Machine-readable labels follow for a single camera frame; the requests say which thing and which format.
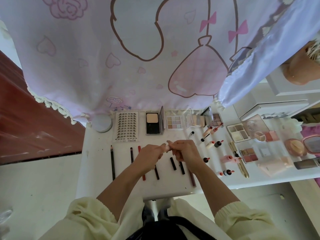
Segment person's right hand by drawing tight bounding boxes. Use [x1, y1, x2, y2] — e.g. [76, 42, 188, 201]
[167, 139, 207, 174]

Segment person's left hand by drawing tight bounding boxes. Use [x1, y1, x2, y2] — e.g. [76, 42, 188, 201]
[131, 142, 171, 177]

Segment red lip pencil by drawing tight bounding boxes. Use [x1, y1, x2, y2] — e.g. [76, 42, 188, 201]
[137, 145, 147, 181]

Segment clear eyeshadow palette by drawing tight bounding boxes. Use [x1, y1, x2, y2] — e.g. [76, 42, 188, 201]
[165, 112, 184, 130]

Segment lavender rectangular palette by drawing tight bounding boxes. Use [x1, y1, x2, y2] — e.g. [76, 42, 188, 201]
[145, 106, 165, 135]

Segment white false eyelash tray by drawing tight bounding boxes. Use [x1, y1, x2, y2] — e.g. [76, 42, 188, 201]
[113, 111, 140, 143]

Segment dark brown eyeshadow palette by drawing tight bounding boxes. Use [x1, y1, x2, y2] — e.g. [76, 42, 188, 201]
[209, 112, 224, 127]

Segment tan eyeshadow palette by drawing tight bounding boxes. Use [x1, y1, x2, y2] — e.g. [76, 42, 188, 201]
[227, 115, 270, 143]

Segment round silver compact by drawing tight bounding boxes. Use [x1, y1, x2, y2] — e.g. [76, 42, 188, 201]
[91, 114, 114, 133]

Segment small brown quad eyeshadow palette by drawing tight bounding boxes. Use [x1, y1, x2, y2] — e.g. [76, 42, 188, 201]
[240, 148, 258, 163]

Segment pink foundation tube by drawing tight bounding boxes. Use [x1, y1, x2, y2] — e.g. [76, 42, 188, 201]
[257, 157, 295, 177]

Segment pink blush pan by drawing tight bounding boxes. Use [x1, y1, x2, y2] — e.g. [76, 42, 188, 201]
[265, 130, 280, 142]

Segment pink cushion compact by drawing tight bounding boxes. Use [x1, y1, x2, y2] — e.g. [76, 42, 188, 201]
[284, 136, 320, 158]

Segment square bottle with black cap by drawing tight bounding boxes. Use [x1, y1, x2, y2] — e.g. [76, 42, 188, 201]
[294, 158, 320, 169]

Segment person's right forearm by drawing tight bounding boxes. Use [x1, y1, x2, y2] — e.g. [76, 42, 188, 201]
[192, 165, 291, 240]

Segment person's left forearm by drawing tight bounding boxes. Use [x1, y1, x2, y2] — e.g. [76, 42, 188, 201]
[40, 167, 151, 240]

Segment person's dark trousers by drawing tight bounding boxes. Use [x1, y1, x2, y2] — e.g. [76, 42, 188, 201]
[125, 217, 201, 240]

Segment pink cartoon print cloth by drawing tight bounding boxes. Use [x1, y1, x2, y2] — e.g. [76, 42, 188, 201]
[0, 0, 320, 127]

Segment white shelf unit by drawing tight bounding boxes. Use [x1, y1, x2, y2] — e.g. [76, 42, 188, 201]
[232, 27, 320, 120]

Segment reddish brown door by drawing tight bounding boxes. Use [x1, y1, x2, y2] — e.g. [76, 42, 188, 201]
[0, 50, 86, 165]

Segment terracotta pot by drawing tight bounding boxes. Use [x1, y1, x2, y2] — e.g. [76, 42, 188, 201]
[281, 40, 320, 85]

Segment clear plastic bag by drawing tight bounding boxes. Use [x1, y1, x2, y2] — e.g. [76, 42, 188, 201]
[0, 207, 13, 228]

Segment bunch of cotton swabs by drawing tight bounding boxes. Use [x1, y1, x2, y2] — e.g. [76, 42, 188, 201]
[307, 41, 320, 60]

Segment small white bow-handle drawer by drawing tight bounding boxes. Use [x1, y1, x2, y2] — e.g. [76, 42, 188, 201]
[240, 100, 310, 120]

